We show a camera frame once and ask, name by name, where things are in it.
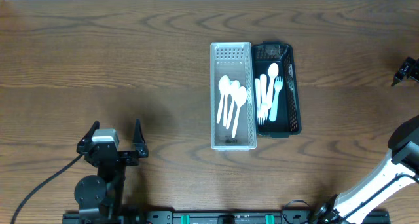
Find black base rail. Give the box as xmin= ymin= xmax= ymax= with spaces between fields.
xmin=62 ymin=210 xmax=391 ymax=224

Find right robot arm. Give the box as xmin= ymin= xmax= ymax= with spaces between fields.
xmin=309 ymin=116 xmax=418 ymax=223

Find clear plastic basket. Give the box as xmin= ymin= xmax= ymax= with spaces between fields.
xmin=210 ymin=42 xmax=257 ymax=151

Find black plastic basket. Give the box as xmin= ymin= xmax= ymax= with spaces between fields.
xmin=251 ymin=41 xmax=301 ymax=138

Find white spoon group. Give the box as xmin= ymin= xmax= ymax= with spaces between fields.
xmin=266 ymin=63 xmax=279 ymax=109

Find right black cable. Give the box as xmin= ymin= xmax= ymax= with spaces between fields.
xmin=281 ymin=173 xmax=419 ymax=224

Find black cable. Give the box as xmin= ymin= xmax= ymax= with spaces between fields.
xmin=281 ymin=173 xmax=419 ymax=224
xmin=10 ymin=153 xmax=84 ymax=224

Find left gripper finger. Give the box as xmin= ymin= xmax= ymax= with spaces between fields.
xmin=132 ymin=119 xmax=145 ymax=151
xmin=77 ymin=121 xmax=100 ymax=149

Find white fork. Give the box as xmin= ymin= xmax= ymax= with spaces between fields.
xmin=268 ymin=77 xmax=283 ymax=122
xmin=255 ymin=78 xmax=264 ymax=125

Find white fork tines down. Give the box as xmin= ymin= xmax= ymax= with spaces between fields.
xmin=260 ymin=74 xmax=268 ymax=125

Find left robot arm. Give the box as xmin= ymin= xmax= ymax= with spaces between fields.
xmin=74 ymin=120 xmax=149 ymax=223

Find left black cable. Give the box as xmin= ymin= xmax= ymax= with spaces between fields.
xmin=10 ymin=153 xmax=84 ymax=224

